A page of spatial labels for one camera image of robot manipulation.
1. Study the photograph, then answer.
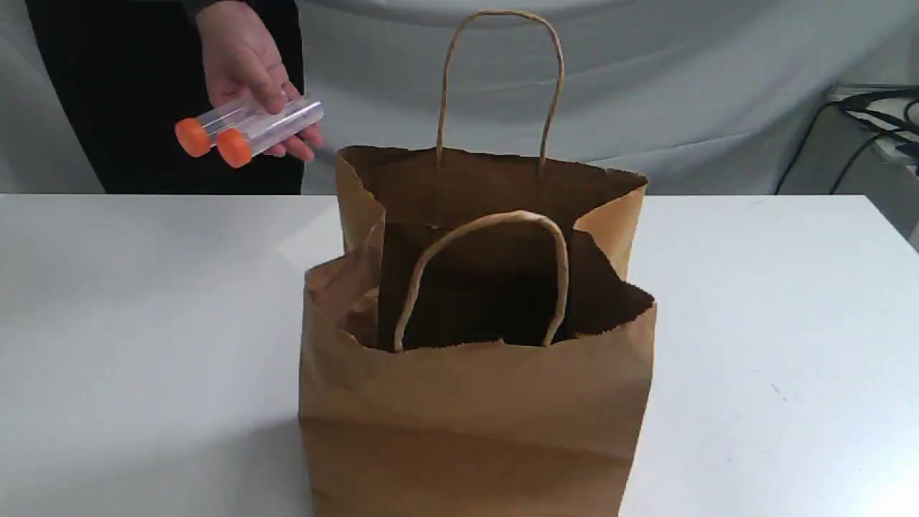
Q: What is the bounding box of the person's bare hand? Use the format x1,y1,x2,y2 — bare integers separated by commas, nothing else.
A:
195,0,324,162

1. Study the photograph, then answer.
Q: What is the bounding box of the clear tube orange cap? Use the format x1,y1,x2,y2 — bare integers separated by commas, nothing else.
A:
216,97,325,168
174,95,267,158

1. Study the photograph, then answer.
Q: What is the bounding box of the brown paper shopping bag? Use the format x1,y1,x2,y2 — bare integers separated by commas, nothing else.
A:
299,11,657,516

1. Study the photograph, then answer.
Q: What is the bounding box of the person's black clothed torso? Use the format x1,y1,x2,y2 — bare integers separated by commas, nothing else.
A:
26,1,303,195

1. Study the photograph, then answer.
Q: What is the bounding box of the grey backdrop cloth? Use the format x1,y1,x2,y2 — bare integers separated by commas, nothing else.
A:
2,1,917,195

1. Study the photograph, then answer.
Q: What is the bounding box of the black cables bundle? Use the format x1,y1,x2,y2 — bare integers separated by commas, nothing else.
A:
774,86,919,196

